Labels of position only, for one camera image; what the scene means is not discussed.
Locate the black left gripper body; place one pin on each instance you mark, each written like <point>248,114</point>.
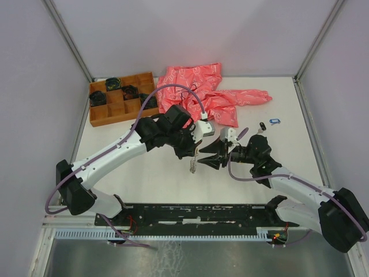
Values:
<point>183,142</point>

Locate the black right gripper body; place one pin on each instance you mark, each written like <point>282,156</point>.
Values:
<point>233,156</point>

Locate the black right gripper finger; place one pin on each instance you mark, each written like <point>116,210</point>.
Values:
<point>211,161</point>
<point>213,148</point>

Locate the large keyring with yellow grip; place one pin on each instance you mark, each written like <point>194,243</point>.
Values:
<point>193,162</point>

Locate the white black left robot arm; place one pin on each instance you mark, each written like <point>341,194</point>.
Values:
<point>75,182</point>

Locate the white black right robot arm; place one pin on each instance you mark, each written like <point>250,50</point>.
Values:
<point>336,214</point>

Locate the pink patterned jacket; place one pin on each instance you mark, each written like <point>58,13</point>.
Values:
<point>220,105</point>

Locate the black tag with silver key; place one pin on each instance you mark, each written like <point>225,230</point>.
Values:
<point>262,128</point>

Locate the dark rolled cloth right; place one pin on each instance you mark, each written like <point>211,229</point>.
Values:
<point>151,103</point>

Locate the blue tag with key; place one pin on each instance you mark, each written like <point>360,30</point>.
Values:
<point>274,121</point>

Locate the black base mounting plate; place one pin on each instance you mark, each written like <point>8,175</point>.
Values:
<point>175,216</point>

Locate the dark rolled cloth middle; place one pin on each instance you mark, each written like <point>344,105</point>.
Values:
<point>129,92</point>

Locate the wooden compartment tray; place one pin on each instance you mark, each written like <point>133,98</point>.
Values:
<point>118,110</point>

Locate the dark rolled cloth top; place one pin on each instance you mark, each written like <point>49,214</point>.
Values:
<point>113,83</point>

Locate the dark rolled cloth in tray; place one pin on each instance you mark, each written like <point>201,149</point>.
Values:
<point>97,98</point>

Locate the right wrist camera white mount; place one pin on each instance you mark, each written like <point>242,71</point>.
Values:
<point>228,136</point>

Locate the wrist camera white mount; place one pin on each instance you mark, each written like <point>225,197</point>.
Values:
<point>202,128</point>
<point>228,136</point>

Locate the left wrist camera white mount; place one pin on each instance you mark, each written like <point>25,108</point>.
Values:
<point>202,128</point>

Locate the aluminium frame post right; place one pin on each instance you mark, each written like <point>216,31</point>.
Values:
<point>323,32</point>

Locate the aluminium frame post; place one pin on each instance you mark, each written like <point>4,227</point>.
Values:
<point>58,21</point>
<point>323,32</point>

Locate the white slotted cable duct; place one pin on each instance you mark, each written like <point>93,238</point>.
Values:
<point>195,234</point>

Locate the aluminium frame post left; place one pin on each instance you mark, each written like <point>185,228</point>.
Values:
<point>58,21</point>

